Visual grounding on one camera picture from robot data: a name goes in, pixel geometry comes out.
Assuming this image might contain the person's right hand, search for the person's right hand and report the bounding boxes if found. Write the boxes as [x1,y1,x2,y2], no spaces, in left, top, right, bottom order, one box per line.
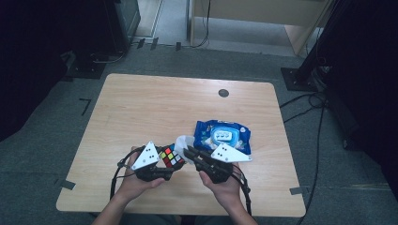
[198,163,244,211]

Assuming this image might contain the blue wet wipes pack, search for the blue wet wipes pack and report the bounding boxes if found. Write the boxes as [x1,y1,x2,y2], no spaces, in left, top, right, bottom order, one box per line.
[192,119,253,157]

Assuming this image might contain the dark cabinet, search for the dark cabinet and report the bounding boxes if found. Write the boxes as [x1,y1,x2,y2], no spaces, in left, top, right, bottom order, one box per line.
[102,0,142,56]

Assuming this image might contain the light wooden desk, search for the light wooden desk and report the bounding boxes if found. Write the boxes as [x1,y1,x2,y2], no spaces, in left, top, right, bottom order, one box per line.
[187,0,332,58]

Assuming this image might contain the black stand base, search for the black stand base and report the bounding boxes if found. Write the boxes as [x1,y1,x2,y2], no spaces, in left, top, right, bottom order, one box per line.
[60,51,107,83]

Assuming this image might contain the person's dark trousers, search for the person's dark trousers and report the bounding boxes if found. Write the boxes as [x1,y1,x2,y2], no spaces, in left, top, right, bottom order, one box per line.
[120,215,252,225]

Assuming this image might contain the long black floor cable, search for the long black floor cable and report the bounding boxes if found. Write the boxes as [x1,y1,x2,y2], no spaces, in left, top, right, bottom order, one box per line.
[295,102,327,225]

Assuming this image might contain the hanging black cable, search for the hanging black cable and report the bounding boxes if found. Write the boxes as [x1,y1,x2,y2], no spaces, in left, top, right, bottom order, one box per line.
[191,0,211,50]

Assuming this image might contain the dark curtain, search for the dark curtain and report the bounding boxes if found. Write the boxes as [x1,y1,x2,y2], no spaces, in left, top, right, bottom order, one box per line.
[0,0,121,143]
[325,0,398,203]

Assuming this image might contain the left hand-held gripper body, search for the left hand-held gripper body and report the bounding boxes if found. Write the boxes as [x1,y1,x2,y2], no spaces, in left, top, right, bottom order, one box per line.
[130,141,175,183]

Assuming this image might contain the person's left hand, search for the person's left hand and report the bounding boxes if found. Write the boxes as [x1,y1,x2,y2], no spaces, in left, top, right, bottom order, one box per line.
[115,145,167,204]

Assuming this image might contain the black metal stand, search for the black metal stand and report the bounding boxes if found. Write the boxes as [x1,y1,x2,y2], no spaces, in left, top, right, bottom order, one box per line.
[280,0,345,93]

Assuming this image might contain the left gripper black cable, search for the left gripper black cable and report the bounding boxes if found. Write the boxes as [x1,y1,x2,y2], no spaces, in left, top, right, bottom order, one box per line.
[109,145,143,201]

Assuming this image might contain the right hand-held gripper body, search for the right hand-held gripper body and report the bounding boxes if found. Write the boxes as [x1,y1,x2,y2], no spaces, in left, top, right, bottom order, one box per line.
[195,142,253,185]

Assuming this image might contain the angled black floor tape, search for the angled black floor tape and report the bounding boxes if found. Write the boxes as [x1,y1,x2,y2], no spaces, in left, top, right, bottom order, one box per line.
[78,97,92,116]

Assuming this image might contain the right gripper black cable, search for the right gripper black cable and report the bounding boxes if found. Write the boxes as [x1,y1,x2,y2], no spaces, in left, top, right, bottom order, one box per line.
[231,163,253,217]

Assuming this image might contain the looped black floor cable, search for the looped black floor cable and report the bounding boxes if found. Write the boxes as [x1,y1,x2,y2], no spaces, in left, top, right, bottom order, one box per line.
[279,92,329,125]

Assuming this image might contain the grey tape piece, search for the grey tape piece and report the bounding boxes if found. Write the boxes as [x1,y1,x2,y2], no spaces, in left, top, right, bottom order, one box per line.
[60,179,77,191]
[289,186,310,196]

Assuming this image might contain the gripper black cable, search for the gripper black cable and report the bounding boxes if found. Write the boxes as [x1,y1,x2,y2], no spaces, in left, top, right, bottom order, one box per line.
[109,145,143,201]
[231,163,253,217]

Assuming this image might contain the colourful puzzle cube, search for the colourful puzzle cube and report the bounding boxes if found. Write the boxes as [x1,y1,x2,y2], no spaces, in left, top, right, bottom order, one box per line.
[158,143,186,170]

